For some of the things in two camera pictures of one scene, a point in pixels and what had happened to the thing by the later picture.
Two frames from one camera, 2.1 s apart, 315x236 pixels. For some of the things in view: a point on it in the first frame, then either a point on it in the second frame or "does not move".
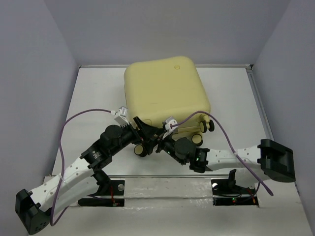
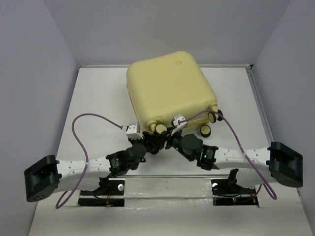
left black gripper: x=146 y=131 to x=150 y=144
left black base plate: x=116 y=188 does not move
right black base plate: x=223 y=187 does not move
